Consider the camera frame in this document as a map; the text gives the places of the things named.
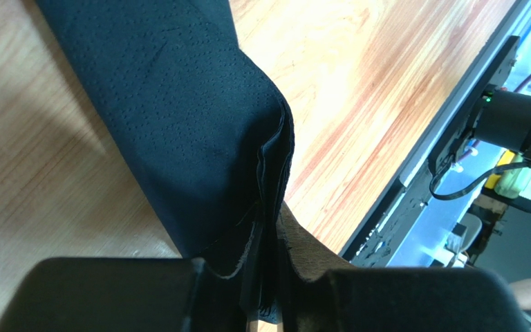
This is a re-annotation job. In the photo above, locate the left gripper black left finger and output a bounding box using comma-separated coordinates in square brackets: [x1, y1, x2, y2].
[0, 257, 248, 332]

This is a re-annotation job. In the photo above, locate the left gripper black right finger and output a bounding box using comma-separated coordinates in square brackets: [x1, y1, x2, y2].
[277, 205, 528, 331]

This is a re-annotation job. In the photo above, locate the black paper napkin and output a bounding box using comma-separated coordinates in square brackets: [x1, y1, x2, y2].
[35, 0, 295, 323]

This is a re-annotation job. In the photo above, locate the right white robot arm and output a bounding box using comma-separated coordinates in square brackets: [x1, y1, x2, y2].
[472, 89, 531, 168]

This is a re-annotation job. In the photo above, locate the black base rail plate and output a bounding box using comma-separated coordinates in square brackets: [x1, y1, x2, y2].
[339, 35, 521, 267]

